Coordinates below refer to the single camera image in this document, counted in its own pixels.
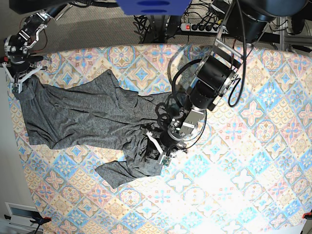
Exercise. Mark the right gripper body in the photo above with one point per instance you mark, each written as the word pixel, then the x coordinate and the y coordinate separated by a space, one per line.
pixel 19 64

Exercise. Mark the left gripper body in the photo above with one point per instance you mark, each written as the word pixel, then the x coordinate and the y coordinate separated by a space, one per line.
pixel 173 140

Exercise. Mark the grey t-shirt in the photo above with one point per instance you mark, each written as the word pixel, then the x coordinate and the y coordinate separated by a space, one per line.
pixel 101 114

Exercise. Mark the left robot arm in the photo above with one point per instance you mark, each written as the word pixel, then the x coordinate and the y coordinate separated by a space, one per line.
pixel 244 23

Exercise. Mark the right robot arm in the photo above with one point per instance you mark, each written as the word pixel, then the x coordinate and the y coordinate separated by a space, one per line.
pixel 33 26

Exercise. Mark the patterned tablecloth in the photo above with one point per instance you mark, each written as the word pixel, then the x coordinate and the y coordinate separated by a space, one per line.
pixel 250 172

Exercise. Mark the power strip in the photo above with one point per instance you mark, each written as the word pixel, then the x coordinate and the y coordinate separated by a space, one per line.
pixel 205 28

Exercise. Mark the red clamp bottom left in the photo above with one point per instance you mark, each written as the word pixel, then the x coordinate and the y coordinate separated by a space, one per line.
pixel 40 220

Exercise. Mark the red clamp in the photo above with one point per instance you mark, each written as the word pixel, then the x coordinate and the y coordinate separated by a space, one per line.
pixel 307 216
pixel 40 220

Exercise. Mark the red clamp bottom right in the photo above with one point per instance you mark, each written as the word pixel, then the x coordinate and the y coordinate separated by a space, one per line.
pixel 307 216

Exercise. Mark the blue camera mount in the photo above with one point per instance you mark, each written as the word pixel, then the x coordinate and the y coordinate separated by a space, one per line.
pixel 154 7

